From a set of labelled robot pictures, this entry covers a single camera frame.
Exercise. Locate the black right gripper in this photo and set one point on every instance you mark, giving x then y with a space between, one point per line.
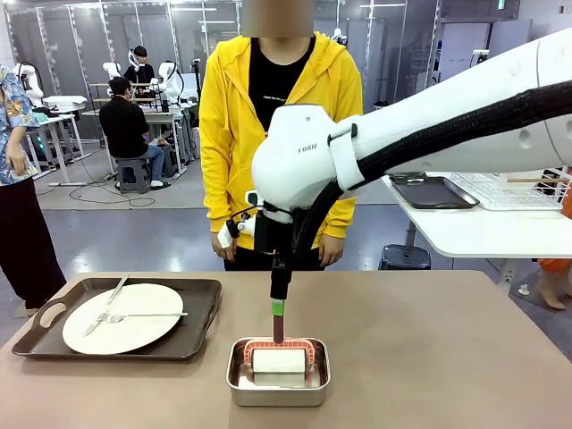
264 234

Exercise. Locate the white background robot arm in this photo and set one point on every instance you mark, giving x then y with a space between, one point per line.
170 80
111 69
31 85
340 36

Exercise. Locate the person's right forearm yellow sleeve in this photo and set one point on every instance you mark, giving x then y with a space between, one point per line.
216 201

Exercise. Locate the forearm of floral shirt person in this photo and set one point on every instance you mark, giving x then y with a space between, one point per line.
14 136

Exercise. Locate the person's left forearm yellow sleeve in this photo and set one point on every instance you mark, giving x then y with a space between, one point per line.
342 219

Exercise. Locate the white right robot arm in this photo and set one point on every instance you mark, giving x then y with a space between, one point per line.
295 170

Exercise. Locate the small white floor fixture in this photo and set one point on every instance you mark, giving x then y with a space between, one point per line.
525 289

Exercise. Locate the person's right hand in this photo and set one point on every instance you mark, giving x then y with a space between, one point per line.
225 254

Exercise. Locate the person's left hand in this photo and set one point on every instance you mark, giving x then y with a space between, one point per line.
331 250

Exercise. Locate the hand of floral shirt person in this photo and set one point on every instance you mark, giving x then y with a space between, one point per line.
18 158

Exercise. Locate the large brown serving tray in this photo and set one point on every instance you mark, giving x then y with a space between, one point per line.
196 313

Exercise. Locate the rectangular stainless steel tin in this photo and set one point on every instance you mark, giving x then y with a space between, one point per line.
277 395

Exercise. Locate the silver fork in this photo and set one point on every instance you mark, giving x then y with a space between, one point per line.
156 315

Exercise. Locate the black round stool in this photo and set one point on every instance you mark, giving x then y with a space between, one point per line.
404 257

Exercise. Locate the large white dinner plate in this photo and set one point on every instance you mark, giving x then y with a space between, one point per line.
134 333

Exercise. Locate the silver table knife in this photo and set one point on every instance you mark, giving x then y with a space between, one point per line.
118 289

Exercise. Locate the person in yellow hoodie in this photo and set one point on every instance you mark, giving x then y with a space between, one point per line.
232 134

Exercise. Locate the small dark serving tray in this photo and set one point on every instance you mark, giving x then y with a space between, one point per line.
433 194

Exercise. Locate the grey step stool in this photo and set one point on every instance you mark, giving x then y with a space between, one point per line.
132 176

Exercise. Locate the white standing desk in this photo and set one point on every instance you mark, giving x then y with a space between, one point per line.
163 117
58 120

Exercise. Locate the white side table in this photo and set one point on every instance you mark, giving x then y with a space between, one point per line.
491 232

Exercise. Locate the black tripod stand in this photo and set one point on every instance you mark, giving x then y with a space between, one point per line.
196 89

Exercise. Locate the person in black polo shirt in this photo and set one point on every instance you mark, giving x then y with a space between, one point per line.
123 129

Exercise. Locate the black haired person black top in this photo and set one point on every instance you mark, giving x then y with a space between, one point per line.
139 73

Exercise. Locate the person in floral shirt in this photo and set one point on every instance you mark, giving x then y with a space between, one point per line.
18 223

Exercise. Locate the person in orange trousers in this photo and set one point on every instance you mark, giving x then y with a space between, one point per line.
552 290

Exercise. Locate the flat white box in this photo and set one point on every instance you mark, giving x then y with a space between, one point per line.
64 103

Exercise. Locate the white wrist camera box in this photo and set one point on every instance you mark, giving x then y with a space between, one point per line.
224 237

